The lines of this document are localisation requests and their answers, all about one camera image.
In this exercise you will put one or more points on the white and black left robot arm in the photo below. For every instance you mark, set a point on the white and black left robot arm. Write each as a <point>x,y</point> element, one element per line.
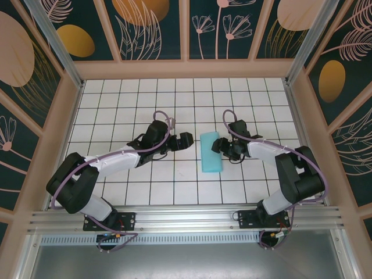
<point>116,164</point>

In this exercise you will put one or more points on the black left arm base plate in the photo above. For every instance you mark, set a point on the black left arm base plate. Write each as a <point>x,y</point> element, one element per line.
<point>128,219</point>

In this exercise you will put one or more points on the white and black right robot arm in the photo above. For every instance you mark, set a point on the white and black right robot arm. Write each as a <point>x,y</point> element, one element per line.
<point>261,152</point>

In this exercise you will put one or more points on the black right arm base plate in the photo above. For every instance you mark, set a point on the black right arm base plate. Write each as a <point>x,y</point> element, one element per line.
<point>247,221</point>

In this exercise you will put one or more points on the light blue cloth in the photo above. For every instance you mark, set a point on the light blue cloth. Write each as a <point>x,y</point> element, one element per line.
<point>210,157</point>

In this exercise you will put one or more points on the grey metal panel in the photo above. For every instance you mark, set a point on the grey metal panel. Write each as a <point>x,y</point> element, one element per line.
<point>186,261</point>

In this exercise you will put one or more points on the aluminium corner post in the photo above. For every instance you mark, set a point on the aluminium corner post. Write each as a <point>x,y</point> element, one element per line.
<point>308,43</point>
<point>59,43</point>

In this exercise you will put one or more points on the aluminium mounting rail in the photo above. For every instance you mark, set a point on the aluminium mounting rail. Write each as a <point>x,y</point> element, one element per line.
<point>186,218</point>

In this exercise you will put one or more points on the aluminium side rail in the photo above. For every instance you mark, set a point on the aluminium side rail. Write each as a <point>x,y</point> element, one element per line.
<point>296,116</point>

